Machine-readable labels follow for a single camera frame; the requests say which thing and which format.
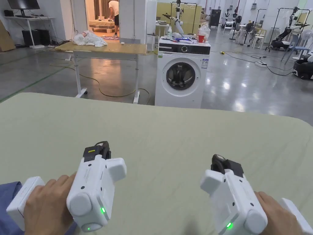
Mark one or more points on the person's left hand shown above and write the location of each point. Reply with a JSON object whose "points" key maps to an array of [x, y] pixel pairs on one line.
{"points": [[46, 208]]}

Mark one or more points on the person's right hand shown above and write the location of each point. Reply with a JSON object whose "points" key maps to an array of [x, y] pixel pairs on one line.
{"points": [[281, 220]]}

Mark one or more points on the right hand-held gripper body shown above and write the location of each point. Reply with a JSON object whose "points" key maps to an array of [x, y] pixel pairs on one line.
{"points": [[234, 203]]}

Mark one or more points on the black standing fan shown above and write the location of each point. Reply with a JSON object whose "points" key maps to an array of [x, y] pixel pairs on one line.
{"points": [[249, 28]]}

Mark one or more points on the bed with pale green sheet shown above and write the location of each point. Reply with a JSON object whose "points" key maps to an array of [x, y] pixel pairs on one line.
{"points": [[161, 137]]}

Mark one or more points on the white desk with monitor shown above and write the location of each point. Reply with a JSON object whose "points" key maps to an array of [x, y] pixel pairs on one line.
{"points": [[31, 19]]}

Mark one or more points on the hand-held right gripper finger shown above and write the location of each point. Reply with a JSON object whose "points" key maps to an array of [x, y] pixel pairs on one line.
{"points": [[218, 162]]}

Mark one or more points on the black and white robot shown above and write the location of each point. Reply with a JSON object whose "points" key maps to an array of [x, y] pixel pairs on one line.
{"points": [[291, 27]]}

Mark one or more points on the white washing machine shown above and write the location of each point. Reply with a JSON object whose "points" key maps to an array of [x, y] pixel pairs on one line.
{"points": [[181, 93]]}

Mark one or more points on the black cabinet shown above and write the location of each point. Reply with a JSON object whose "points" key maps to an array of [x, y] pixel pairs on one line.
{"points": [[215, 18]]}

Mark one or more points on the blue garment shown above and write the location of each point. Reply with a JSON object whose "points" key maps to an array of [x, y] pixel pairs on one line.
{"points": [[9, 198]]}

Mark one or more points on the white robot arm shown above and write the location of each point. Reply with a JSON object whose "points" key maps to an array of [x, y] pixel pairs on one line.
{"points": [[179, 23]]}

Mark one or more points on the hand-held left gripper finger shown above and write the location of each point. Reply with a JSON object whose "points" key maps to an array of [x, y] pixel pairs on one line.
{"points": [[104, 148]]}

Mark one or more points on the white power strip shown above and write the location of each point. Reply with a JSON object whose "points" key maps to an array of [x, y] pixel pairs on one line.
{"points": [[260, 63]]}

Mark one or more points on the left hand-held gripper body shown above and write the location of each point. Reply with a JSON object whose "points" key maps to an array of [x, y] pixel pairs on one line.
{"points": [[90, 186]]}

